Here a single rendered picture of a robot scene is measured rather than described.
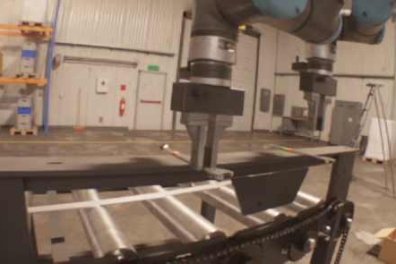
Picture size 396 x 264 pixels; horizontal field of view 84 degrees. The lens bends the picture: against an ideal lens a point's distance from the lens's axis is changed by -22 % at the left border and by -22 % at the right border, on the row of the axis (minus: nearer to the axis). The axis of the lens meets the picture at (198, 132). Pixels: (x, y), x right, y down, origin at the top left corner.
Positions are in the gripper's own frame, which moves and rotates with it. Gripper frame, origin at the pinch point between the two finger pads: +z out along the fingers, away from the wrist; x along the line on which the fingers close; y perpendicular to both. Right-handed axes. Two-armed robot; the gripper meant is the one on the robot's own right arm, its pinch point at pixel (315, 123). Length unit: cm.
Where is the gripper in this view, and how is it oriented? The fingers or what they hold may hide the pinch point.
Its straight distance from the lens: 76.4
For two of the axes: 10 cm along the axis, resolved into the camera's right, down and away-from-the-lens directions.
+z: -0.9, 9.9, 1.2
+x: 8.5, 0.1, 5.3
